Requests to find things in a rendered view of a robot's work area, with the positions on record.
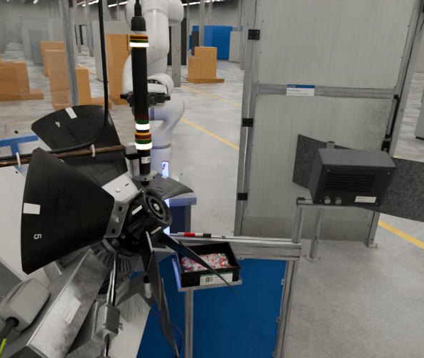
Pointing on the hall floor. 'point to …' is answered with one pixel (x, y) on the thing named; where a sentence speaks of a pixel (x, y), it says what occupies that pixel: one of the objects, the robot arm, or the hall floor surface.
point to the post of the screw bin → (188, 324)
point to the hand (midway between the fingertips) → (140, 100)
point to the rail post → (286, 308)
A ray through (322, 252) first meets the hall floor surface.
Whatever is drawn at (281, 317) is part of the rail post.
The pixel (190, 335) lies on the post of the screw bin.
